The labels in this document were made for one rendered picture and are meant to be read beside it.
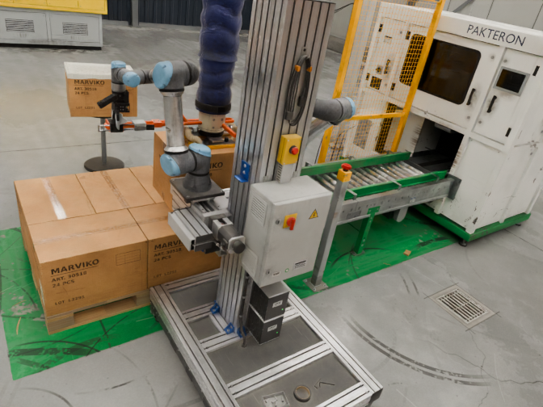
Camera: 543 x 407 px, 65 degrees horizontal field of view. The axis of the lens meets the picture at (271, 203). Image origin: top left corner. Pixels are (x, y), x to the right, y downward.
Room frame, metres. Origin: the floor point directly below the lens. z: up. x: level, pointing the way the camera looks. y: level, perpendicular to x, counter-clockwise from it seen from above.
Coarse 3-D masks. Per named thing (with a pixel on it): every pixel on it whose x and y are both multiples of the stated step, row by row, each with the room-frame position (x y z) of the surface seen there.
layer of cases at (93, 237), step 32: (32, 192) 2.41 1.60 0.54; (64, 192) 2.48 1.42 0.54; (96, 192) 2.55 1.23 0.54; (128, 192) 2.63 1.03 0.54; (32, 224) 2.06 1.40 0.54; (64, 224) 2.11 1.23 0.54; (96, 224) 2.17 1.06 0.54; (128, 224) 2.24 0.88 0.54; (160, 224) 2.30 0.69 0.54; (32, 256) 2.01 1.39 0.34; (64, 256) 1.83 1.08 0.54; (96, 256) 1.92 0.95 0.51; (128, 256) 2.04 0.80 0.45; (160, 256) 2.17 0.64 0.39; (192, 256) 2.31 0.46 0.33; (64, 288) 1.81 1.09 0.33; (96, 288) 1.92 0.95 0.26; (128, 288) 2.04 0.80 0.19
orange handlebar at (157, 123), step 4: (148, 120) 2.38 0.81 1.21; (152, 120) 2.38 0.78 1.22; (156, 120) 2.39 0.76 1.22; (160, 120) 2.42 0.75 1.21; (164, 120) 2.43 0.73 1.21; (228, 120) 2.64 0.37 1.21; (232, 120) 2.66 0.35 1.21; (104, 124) 2.21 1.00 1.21; (156, 124) 2.35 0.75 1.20; (160, 124) 2.37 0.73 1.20; (164, 124) 2.38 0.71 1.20; (184, 124) 2.46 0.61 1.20; (188, 124) 2.48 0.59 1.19; (192, 124) 2.50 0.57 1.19; (224, 124) 2.55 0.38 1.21; (224, 128) 2.52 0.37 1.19; (228, 128) 2.49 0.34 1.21; (232, 132) 2.44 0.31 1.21
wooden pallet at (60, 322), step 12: (36, 288) 2.07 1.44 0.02; (108, 300) 1.96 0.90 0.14; (120, 300) 2.09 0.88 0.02; (132, 300) 2.11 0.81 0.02; (144, 300) 2.10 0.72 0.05; (72, 312) 1.82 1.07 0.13; (84, 312) 1.94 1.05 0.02; (96, 312) 1.96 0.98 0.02; (108, 312) 1.98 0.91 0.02; (120, 312) 2.00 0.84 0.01; (48, 324) 1.74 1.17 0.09; (60, 324) 1.78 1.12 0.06; (72, 324) 1.82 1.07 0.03; (84, 324) 1.86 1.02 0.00
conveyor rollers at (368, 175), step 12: (360, 168) 3.92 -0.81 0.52; (372, 168) 3.93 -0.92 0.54; (384, 168) 3.96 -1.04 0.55; (396, 168) 4.04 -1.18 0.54; (408, 168) 4.14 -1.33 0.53; (324, 180) 3.43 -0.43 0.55; (336, 180) 3.53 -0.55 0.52; (360, 180) 3.57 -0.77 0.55; (372, 180) 3.67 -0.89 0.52; (384, 180) 3.69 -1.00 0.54
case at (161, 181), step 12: (156, 132) 2.55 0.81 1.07; (156, 144) 2.52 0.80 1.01; (156, 156) 2.52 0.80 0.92; (216, 156) 2.40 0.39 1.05; (228, 156) 2.45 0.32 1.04; (156, 168) 2.51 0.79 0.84; (216, 168) 2.41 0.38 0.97; (228, 168) 2.46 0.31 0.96; (156, 180) 2.51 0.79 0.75; (168, 180) 2.34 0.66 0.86; (216, 180) 2.41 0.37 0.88; (228, 180) 2.47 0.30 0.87; (168, 192) 2.33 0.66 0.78; (168, 204) 2.32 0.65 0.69
